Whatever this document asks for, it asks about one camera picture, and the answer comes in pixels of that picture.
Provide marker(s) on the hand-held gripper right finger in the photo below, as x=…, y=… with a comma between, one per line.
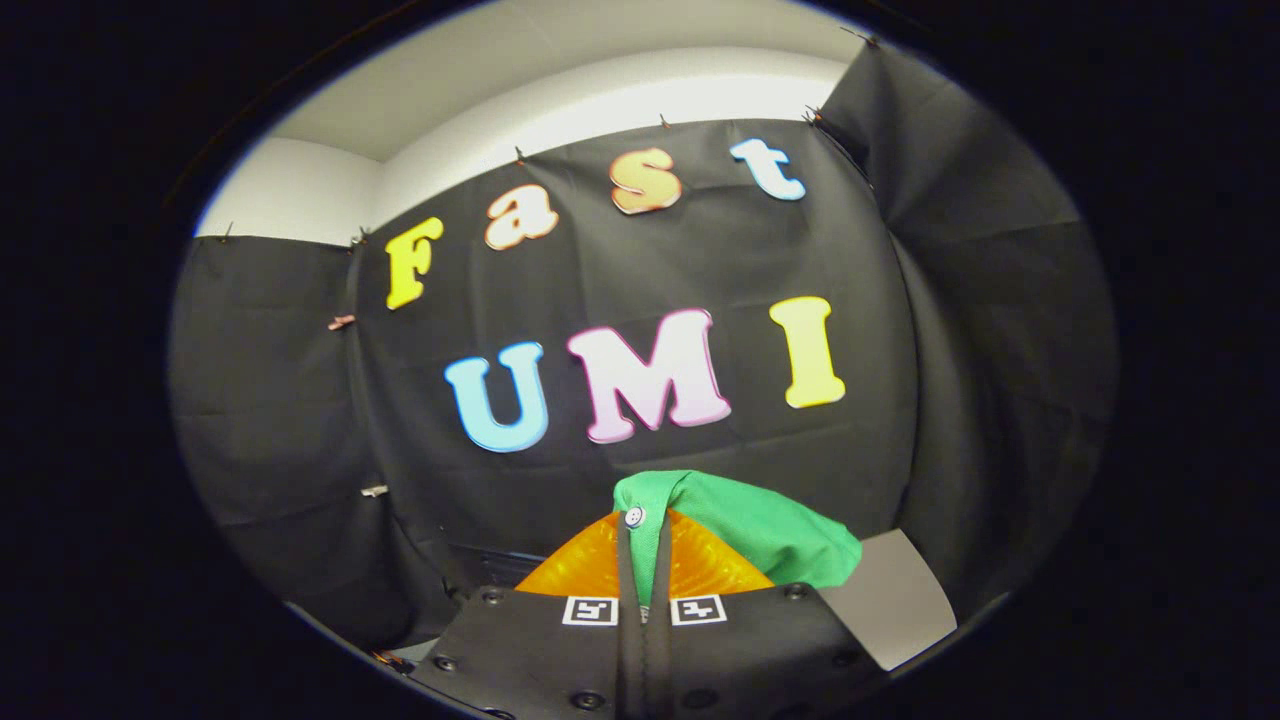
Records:
x=660, y=650

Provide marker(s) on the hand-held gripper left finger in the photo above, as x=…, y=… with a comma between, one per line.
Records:
x=628, y=640

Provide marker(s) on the green polo shirt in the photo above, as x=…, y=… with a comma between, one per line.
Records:
x=760, y=525

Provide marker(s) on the grey appliance cabinet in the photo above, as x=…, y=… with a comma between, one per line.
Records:
x=890, y=600

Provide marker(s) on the black backdrop cloth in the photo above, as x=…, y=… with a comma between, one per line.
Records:
x=650, y=260

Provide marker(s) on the orange cloth clip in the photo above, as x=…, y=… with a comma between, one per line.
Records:
x=341, y=322

